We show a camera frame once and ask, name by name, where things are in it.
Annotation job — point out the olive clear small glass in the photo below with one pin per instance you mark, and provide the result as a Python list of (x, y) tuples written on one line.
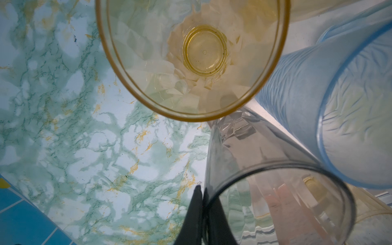
[(373, 225)]

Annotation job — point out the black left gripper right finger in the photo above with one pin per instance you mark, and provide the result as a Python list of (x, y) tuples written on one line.
[(215, 225)]

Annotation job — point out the beige rectangular tray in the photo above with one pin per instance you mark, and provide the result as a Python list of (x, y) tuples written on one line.
[(294, 39)]

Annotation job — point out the blue clear glass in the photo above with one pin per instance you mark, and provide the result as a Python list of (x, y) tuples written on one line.
[(336, 99)]

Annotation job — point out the teal clear glass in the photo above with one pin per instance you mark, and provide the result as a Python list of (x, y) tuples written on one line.
[(370, 16)]

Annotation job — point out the yellow glass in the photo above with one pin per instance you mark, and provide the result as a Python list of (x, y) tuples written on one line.
[(304, 9), (193, 61)]

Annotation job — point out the dark grey clear glass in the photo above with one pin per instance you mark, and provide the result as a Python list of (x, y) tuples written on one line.
[(273, 192)]

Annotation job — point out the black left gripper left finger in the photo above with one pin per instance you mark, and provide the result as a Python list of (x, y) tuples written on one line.
[(191, 231)]

